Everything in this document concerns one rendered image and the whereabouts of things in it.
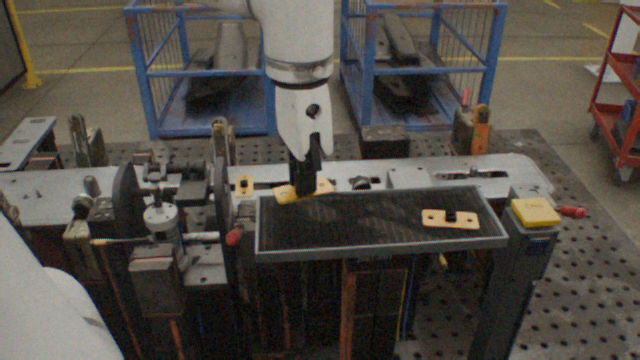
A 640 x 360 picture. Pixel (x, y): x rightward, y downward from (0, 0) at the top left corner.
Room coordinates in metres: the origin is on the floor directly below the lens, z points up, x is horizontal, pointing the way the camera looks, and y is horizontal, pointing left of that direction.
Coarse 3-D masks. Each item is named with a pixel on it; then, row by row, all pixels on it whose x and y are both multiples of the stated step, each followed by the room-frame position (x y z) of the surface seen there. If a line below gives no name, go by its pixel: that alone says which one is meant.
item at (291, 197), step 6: (318, 180) 0.60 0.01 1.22; (324, 180) 0.60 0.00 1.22; (282, 186) 0.59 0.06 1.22; (288, 186) 0.59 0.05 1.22; (294, 186) 0.59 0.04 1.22; (318, 186) 0.59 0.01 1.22; (324, 186) 0.59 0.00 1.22; (330, 186) 0.59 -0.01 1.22; (276, 192) 0.57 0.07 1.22; (282, 192) 0.57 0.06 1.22; (288, 192) 0.57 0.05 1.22; (294, 192) 0.57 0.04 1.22; (312, 192) 0.57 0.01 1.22; (318, 192) 0.57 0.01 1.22; (324, 192) 0.57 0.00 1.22; (330, 192) 0.58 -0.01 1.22; (276, 198) 0.56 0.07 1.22; (282, 198) 0.56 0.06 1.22; (288, 198) 0.56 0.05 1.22; (294, 198) 0.56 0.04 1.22; (300, 198) 0.56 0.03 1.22; (282, 204) 0.55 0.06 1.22
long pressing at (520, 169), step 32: (384, 160) 1.01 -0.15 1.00; (416, 160) 1.01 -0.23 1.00; (448, 160) 1.01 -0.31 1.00; (480, 160) 1.01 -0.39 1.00; (512, 160) 1.01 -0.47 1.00; (32, 192) 0.87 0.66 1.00; (64, 192) 0.87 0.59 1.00; (256, 192) 0.87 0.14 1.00; (32, 224) 0.76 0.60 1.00; (64, 224) 0.76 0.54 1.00
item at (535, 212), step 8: (512, 200) 0.63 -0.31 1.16; (520, 200) 0.63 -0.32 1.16; (528, 200) 0.63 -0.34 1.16; (536, 200) 0.63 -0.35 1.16; (544, 200) 0.63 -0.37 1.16; (520, 208) 0.61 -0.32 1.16; (528, 208) 0.61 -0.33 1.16; (536, 208) 0.61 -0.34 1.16; (544, 208) 0.61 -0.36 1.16; (552, 208) 0.61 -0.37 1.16; (520, 216) 0.59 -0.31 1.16; (528, 216) 0.59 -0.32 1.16; (536, 216) 0.59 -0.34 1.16; (544, 216) 0.59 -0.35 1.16; (552, 216) 0.59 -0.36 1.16; (528, 224) 0.58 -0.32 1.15; (536, 224) 0.58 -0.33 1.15; (544, 224) 0.58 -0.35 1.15; (552, 224) 0.58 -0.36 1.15
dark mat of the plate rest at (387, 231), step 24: (408, 192) 0.65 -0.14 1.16; (432, 192) 0.65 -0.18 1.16; (456, 192) 0.65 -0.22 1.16; (264, 216) 0.59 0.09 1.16; (288, 216) 0.59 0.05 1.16; (312, 216) 0.59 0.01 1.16; (336, 216) 0.59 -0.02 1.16; (360, 216) 0.59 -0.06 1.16; (384, 216) 0.59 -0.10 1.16; (408, 216) 0.59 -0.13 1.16; (480, 216) 0.59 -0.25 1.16; (264, 240) 0.53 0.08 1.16; (288, 240) 0.53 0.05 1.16; (312, 240) 0.54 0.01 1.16; (336, 240) 0.54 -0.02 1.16; (360, 240) 0.53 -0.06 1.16; (384, 240) 0.53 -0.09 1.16; (408, 240) 0.53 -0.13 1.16; (432, 240) 0.53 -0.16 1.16
